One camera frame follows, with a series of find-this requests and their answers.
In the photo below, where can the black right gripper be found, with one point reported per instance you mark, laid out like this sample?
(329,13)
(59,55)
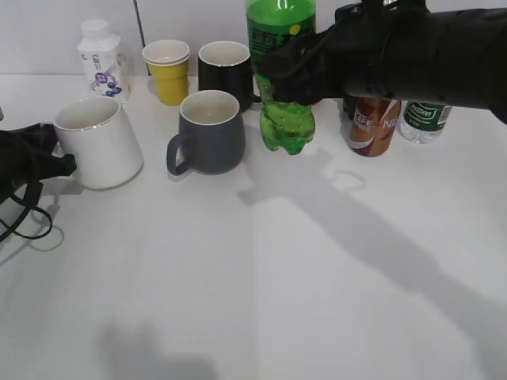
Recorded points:
(342,60)

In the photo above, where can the yellow paper cup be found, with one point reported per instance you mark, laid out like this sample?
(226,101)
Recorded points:
(168,63)

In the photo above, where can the cola bottle red label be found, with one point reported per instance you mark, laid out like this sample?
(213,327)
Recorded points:
(349,105)

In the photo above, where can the brown coffee drink bottle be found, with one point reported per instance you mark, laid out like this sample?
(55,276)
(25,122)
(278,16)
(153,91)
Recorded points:
(374,123)

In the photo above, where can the green soda bottle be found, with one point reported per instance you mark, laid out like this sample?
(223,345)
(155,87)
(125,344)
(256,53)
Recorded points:
(271,24)

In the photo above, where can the grey ceramic mug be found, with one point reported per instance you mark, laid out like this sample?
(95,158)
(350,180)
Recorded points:
(211,134)

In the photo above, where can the black ceramic mug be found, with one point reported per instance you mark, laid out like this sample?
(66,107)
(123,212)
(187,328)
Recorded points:
(226,65)

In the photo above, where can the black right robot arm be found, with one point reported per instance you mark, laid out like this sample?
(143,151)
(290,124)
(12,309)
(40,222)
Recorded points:
(400,51)

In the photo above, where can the white yogurt bottle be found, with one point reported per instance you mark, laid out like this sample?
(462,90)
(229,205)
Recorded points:
(104,62)

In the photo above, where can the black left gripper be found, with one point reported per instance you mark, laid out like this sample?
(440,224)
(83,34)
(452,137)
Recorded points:
(27,157)

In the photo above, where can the white ceramic mug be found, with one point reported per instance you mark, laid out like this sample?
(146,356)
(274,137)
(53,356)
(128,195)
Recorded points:
(100,136)

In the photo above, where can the clear water bottle green label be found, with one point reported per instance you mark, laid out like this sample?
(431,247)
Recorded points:
(423,123)

